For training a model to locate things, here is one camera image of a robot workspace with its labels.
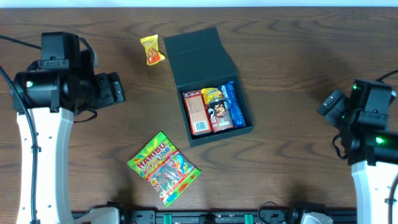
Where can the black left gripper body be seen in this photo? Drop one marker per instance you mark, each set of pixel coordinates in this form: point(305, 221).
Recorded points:
point(109, 89)

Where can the green Haribo candy bag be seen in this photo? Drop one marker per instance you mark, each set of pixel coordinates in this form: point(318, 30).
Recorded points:
point(162, 165)

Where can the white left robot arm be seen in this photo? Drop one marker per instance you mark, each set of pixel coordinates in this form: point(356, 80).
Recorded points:
point(46, 103)

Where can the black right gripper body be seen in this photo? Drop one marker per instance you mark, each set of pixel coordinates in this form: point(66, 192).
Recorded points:
point(337, 115)

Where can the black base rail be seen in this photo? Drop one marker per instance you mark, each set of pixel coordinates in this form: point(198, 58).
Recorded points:
point(269, 212)

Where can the black gift box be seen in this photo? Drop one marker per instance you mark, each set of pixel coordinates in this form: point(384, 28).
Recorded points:
point(199, 60)

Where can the yellow red snack packet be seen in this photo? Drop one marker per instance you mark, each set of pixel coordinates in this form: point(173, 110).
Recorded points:
point(151, 46)

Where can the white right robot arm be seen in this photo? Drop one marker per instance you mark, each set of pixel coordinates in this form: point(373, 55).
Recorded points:
point(371, 152)

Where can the dark snack can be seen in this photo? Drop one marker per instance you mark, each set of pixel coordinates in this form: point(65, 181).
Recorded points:
point(220, 116)

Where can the blue cookie pack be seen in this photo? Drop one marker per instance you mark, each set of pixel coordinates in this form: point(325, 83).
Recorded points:
point(229, 94)

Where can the yellow orange snack packet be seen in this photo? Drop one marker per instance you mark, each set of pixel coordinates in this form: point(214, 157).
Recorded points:
point(211, 94)

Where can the red cardboard carton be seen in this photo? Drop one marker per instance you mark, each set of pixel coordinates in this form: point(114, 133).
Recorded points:
point(196, 112)

